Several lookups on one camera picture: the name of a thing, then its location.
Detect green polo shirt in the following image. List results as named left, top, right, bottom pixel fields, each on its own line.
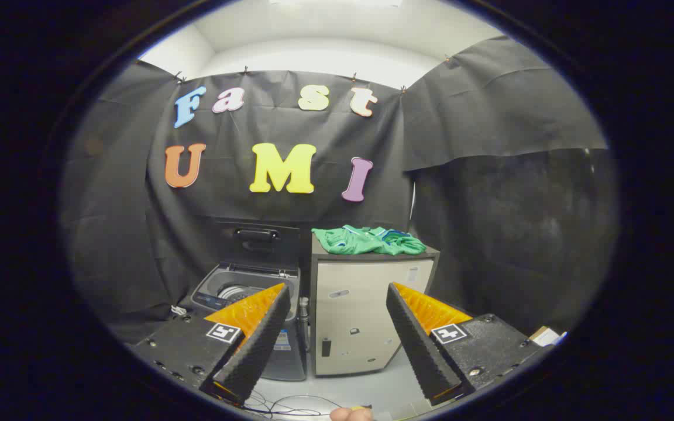
left=312, top=225, right=427, bottom=256

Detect grey washer hose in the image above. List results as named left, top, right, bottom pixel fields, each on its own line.
left=299, top=297, right=311, bottom=351

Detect black backdrop cloth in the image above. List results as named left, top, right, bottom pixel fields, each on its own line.
left=62, top=36, right=618, bottom=346

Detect dark washing machine lid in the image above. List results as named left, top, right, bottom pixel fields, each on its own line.
left=215, top=221, right=301, bottom=271

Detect grey washing machine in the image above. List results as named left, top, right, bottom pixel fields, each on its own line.
left=191, top=263, right=308, bottom=382

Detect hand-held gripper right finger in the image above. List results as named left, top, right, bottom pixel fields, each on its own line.
left=386, top=282, right=554, bottom=406

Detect white paper box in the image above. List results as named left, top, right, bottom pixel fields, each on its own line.
left=529, top=326, right=566, bottom=347

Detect thin black floor cables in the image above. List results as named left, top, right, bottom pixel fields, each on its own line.
left=243, top=391, right=343, bottom=417

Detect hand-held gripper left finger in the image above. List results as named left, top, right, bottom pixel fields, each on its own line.
left=129, top=283, right=291, bottom=405

